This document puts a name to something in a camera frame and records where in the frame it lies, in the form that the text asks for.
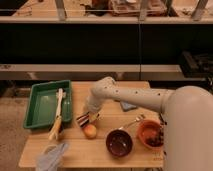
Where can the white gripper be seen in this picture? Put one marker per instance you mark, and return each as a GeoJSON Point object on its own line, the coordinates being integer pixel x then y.
{"type": "Point", "coordinates": [93, 104]}

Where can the orange fruit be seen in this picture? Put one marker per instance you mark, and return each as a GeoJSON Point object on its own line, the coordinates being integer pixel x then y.
{"type": "Point", "coordinates": [90, 131]}

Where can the green plastic tray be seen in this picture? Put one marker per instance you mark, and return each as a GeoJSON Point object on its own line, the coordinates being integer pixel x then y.
{"type": "Point", "coordinates": [42, 104]}

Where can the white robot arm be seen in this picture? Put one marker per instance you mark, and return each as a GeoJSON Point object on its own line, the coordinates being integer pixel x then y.
{"type": "Point", "coordinates": [187, 114]}

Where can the blue sponge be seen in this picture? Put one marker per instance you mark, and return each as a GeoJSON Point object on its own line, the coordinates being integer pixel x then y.
{"type": "Point", "coordinates": [127, 107]}

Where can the dark purple bowl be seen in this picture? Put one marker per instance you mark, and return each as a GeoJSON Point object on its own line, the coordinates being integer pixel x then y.
{"type": "Point", "coordinates": [119, 143]}

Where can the white plastic tool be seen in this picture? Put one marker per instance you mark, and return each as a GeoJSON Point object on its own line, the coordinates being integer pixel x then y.
{"type": "Point", "coordinates": [60, 95]}

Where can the metal spoon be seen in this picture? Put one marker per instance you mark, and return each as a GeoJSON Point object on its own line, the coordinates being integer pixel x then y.
{"type": "Point", "coordinates": [137, 119]}

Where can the orange bowl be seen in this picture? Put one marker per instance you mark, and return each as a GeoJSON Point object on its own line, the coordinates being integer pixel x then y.
{"type": "Point", "coordinates": [147, 129]}

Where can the clear plastic bag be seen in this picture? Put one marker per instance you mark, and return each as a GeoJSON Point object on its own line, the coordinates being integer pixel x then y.
{"type": "Point", "coordinates": [50, 159]}

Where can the red grapes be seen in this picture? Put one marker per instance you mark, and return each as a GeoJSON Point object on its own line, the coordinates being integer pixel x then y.
{"type": "Point", "coordinates": [156, 141]}

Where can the clutter pile on shelf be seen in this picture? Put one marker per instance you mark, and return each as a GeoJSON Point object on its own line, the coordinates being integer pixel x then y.
{"type": "Point", "coordinates": [125, 7]}

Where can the black device on shelf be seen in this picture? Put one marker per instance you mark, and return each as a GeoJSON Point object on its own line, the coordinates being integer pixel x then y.
{"type": "Point", "coordinates": [196, 65]}

